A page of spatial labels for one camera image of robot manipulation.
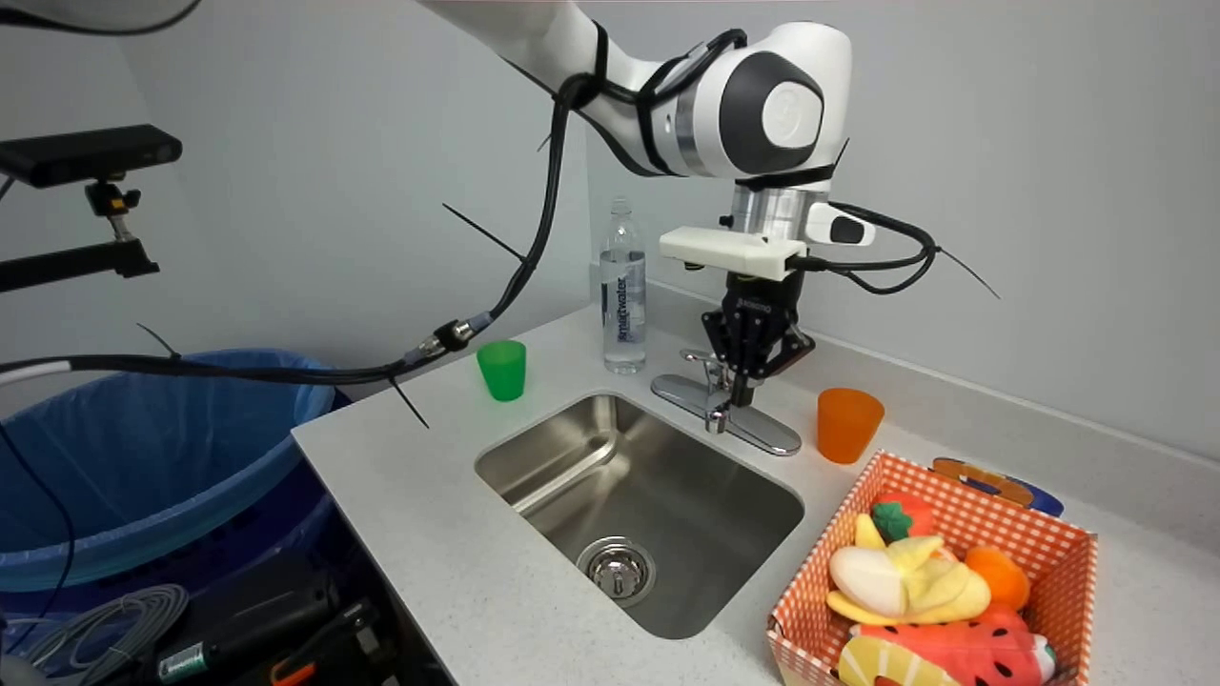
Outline blue orange flat toy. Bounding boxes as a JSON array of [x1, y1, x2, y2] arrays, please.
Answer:
[[930, 456, 1067, 518]]

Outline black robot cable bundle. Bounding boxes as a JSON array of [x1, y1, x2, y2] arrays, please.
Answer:
[[0, 24, 1005, 433]]

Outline toy banana pieces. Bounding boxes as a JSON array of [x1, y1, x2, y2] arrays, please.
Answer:
[[828, 513, 990, 624]]

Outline green plastic cup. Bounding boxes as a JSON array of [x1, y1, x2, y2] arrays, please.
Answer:
[[475, 339, 524, 404]]

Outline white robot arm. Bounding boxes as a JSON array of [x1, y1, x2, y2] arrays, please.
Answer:
[[420, 0, 852, 404]]

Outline black camera on stand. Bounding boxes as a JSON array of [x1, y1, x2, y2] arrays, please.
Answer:
[[0, 121, 186, 298]]

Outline clear plastic water bottle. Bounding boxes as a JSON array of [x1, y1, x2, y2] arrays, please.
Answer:
[[598, 207, 649, 372]]

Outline red checkered food basket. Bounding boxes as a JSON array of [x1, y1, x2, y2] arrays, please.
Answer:
[[766, 455, 1096, 686]]

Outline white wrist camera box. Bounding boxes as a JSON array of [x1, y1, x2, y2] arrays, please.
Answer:
[[654, 197, 879, 286]]

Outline stainless steel sink basin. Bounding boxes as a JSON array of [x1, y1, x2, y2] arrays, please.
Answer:
[[475, 398, 804, 639]]

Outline chrome sink tap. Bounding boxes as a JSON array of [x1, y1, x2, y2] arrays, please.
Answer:
[[653, 349, 800, 456]]

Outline orange plastic cup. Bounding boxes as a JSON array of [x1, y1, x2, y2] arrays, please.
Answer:
[[814, 389, 885, 466]]

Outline toy watermelon slice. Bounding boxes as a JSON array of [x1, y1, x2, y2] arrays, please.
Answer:
[[873, 605, 1057, 686]]

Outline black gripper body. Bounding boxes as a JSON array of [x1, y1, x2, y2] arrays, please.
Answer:
[[700, 273, 814, 376]]

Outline grey coiled hose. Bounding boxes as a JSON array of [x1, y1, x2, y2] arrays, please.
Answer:
[[0, 578, 193, 686]]

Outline blue trash bin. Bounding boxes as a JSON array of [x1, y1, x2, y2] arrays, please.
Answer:
[[0, 349, 338, 594]]

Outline toy orange fruit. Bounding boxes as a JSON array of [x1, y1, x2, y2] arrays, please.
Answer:
[[963, 544, 1033, 611]]

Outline black cordless power tool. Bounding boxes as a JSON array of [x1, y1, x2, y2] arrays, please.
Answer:
[[151, 578, 383, 686]]

